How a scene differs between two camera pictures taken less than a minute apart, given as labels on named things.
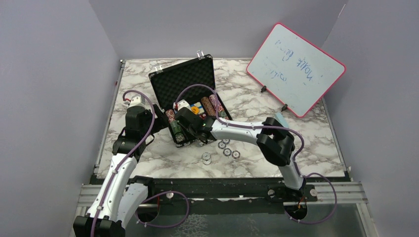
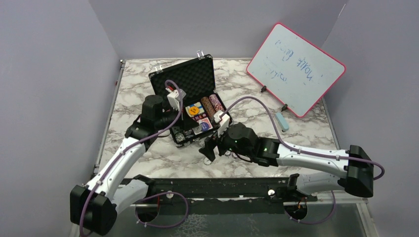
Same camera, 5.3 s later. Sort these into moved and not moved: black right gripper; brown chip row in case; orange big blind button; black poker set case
Moved: black right gripper
Not moved: brown chip row in case; black poker set case; orange big blind button
